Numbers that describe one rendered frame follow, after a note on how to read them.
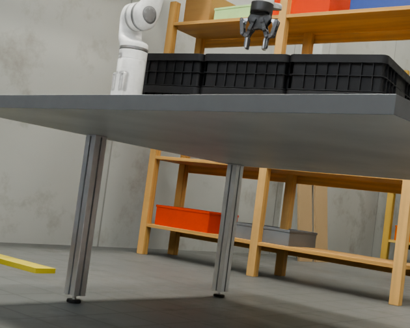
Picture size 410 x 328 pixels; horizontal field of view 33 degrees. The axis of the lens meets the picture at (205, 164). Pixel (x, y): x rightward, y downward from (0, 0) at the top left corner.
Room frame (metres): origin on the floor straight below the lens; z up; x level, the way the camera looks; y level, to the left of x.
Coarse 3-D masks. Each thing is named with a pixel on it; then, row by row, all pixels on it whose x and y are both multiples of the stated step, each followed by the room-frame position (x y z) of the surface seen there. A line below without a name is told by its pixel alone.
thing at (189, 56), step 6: (150, 54) 2.28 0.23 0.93; (156, 54) 2.27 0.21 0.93; (162, 54) 2.26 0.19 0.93; (168, 54) 2.25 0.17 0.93; (174, 54) 2.24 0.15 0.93; (180, 54) 2.22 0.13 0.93; (186, 54) 2.21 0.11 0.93; (192, 54) 2.20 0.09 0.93; (198, 54) 2.19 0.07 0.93; (150, 60) 2.28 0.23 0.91; (156, 60) 2.27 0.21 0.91; (162, 60) 2.26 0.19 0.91; (168, 60) 2.25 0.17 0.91; (174, 60) 2.23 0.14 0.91; (180, 60) 2.22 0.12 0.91; (186, 60) 2.21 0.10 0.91; (192, 60) 2.20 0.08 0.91; (198, 60) 2.19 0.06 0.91
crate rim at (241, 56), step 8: (208, 56) 2.17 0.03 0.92; (216, 56) 2.16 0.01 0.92; (224, 56) 2.14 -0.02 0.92; (232, 56) 2.13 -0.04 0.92; (240, 56) 2.11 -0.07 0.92; (248, 56) 2.10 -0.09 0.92; (256, 56) 2.09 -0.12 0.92; (264, 56) 2.07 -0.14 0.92; (272, 56) 2.06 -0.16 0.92; (280, 56) 2.05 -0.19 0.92; (288, 56) 2.04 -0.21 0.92
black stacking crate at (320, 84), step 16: (304, 64) 2.02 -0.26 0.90; (320, 64) 1.99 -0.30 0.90; (336, 64) 1.97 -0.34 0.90; (352, 64) 1.94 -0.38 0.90; (368, 64) 1.92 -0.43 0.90; (384, 64) 1.91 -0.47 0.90; (304, 80) 2.01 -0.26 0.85; (320, 80) 1.99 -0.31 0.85; (336, 80) 1.96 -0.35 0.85; (352, 80) 1.94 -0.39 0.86; (368, 80) 1.92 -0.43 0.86; (384, 80) 1.92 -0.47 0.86; (400, 80) 2.07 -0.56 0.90
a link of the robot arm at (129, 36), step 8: (128, 8) 2.13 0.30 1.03; (120, 16) 2.15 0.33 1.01; (128, 16) 2.12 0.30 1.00; (120, 24) 2.15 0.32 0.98; (128, 24) 2.14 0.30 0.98; (120, 32) 2.15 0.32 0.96; (128, 32) 2.16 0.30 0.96; (136, 32) 2.18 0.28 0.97; (120, 40) 2.14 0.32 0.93; (128, 40) 2.12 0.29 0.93; (136, 40) 2.12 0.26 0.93; (120, 48) 2.14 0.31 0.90; (136, 48) 2.12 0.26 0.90; (144, 48) 2.13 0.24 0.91
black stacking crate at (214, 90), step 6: (204, 90) 2.17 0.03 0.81; (210, 90) 2.16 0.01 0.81; (216, 90) 2.15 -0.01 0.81; (222, 90) 2.14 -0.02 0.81; (228, 90) 2.13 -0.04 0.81; (234, 90) 2.12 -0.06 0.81; (240, 90) 2.11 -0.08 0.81; (246, 90) 2.10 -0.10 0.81; (252, 90) 2.09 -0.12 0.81; (258, 90) 2.08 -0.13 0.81; (264, 90) 2.07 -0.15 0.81; (270, 90) 2.06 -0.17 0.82; (276, 90) 2.05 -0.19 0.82; (282, 90) 2.04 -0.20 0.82
